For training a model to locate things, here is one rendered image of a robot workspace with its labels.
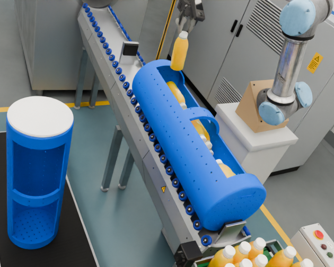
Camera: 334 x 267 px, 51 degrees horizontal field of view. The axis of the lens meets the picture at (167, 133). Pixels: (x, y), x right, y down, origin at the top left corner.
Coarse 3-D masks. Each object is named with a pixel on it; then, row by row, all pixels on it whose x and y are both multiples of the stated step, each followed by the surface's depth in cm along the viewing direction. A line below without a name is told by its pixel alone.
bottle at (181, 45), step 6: (174, 42) 169; (180, 42) 166; (186, 42) 167; (174, 48) 169; (180, 48) 167; (186, 48) 168; (174, 54) 171; (180, 54) 169; (186, 54) 172; (174, 60) 172; (180, 60) 172; (174, 66) 174; (180, 66) 174
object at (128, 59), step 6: (126, 42) 221; (132, 42) 223; (126, 48) 221; (132, 48) 223; (120, 54) 226; (126, 54) 224; (132, 54) 226; (120, 60) 228; (126, 60) 229; (132, 60) 231
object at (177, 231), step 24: (96, 48) 245; (120, 48) 245; (96, 72) 265; (120, 96) 210; (120, 120) 217; (144, 144) 183; (144, 168) 184; (168, 192) 162; (168, 216) 160; (192, 216) 152; (192, 240) 146; (240, 240) 147
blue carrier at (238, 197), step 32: (160, 64) 181; (160, 96) 167; (192, 96) 188; (160, 128) 161; (192, 128) 150; (192, 160) 142; (224, 160) 165; (192, 192) 139; (224, 192) 129; (256, 192) 135
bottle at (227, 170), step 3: (219, 165) 144; (222, 165) 144; (225, 165) 144; (222, 168) 142; (225, 168) 142; (228, 168) 142; (225, 171) 141; (228, 171) 141; (231, 171) 142; (225, 174) 140; (228, 174) 140; (231, 174) 140
